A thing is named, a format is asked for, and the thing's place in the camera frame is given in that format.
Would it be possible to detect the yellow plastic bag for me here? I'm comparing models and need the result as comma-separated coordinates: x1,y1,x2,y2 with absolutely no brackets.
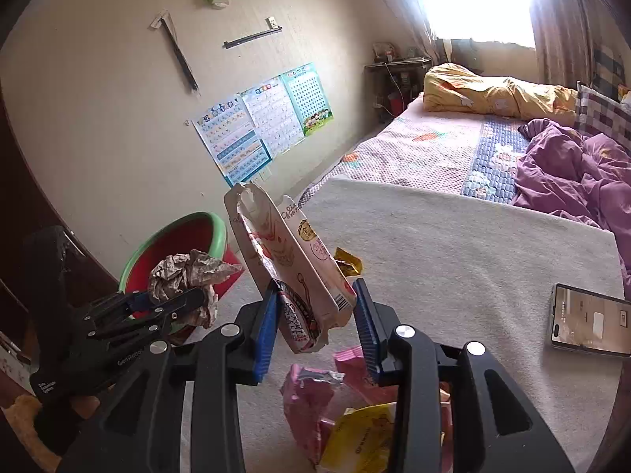
315,401,400,473

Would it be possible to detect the white fleece table cover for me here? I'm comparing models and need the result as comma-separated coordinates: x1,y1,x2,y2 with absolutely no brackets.
177,177,631,473

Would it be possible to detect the checked pillow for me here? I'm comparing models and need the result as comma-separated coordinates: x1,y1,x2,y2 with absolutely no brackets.
574,84,631,151

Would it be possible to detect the bright window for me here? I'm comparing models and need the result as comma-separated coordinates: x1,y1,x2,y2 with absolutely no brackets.
404,0,538,47

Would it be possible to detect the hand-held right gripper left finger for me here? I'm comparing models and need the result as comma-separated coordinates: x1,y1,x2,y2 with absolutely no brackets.
59,280,284,473

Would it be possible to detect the black smartphone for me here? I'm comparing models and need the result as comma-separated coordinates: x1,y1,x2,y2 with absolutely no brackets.
551,283,631,357

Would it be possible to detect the red bin with green rim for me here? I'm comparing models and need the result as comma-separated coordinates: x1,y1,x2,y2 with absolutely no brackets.
118,212,242,346

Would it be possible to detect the pink snack wrapper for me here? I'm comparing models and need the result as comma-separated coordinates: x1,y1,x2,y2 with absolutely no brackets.
334,347,400,405
281,365,346,464

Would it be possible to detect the beige paper carton box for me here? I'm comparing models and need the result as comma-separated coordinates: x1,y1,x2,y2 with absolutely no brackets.
223,182,358,354

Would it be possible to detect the beige wrapper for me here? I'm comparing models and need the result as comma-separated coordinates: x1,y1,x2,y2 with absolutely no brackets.
147,250,245,330

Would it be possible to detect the dark green garment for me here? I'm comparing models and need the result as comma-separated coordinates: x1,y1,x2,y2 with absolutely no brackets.
446,38,489,72

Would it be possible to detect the blue patterned pillow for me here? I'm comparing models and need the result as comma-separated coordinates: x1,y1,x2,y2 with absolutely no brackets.
592,44,627,102

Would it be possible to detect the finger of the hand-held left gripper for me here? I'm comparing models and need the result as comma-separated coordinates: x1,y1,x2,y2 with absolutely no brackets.
86,287,207,343
74,290,159,326

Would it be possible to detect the white chart wall poster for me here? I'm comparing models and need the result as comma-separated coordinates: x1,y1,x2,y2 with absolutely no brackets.
240,76,306,156

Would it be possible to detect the bed with patterned quilted sheet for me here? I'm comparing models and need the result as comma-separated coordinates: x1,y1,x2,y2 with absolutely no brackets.
298,91,631,208

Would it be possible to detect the dark wooden door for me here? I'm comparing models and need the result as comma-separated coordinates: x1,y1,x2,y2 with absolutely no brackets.
0,84,124,306

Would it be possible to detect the yellow quilt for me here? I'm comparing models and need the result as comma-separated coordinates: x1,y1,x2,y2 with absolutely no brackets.
423,62,580,126

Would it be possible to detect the dark metal desk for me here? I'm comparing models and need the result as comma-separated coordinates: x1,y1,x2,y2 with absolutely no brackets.
364,56,435,124

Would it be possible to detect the black wall rail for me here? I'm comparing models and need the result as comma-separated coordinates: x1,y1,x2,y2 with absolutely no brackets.
223,27,283,50

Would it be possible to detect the purple quilt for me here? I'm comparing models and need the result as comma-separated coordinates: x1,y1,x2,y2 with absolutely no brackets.
510,118,631,287

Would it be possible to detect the yellow snack wrapper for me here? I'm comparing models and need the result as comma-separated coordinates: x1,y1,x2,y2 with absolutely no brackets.
334,248,366,277

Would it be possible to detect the teal grid wall poster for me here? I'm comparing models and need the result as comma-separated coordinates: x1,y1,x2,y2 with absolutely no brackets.
281,62,335,137

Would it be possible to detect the pink patterned curtain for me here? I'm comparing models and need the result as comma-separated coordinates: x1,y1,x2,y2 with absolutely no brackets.
530,0,622,89
357,0,437,60

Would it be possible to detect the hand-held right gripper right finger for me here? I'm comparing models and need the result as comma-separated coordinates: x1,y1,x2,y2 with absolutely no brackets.
352,277,575,473

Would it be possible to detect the blue bordered wall poster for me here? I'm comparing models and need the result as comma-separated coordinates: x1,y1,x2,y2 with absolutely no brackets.
191,100,273,187

